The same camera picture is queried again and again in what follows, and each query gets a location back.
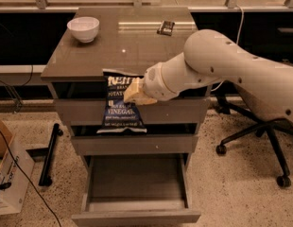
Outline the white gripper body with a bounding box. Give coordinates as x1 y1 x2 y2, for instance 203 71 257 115
143 53 221 101

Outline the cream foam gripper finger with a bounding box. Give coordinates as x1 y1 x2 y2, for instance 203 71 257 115
124 78 157 105

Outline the blue chip bag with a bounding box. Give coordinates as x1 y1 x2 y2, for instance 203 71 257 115
97 71 147 133

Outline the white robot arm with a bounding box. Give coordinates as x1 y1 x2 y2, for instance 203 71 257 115
124 29 293 124

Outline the grey middle drawer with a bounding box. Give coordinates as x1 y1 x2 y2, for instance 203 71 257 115
71 123 199 155

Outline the grey drawer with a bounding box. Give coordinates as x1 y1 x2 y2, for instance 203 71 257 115
52 81 210 126
72 154 200 227
71 123 199 155

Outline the grey top drawer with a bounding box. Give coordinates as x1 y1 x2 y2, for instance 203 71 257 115
52 81 210 126

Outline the grey drawer cabinet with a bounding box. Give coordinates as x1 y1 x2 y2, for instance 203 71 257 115
41 6 220 163

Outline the grey bottom drawer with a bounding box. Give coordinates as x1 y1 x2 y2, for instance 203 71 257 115
72 154 200 227

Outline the small dark snack packet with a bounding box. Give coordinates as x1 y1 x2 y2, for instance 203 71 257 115
157 21 175 36

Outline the white bowl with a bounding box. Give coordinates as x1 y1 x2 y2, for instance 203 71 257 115
67 17 100 43

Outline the grey office chair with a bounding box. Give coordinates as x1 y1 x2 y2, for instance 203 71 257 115
215 89 293 188

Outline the black metal bar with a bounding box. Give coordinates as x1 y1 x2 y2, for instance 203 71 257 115
39 123 63 186

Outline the cardboard box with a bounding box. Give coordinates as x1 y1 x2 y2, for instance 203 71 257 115
0 119 34 216

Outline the white cable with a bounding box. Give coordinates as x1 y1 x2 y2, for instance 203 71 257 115
210 5 245 93

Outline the black floor cable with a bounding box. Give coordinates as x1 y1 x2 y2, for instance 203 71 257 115
0 124 63 227

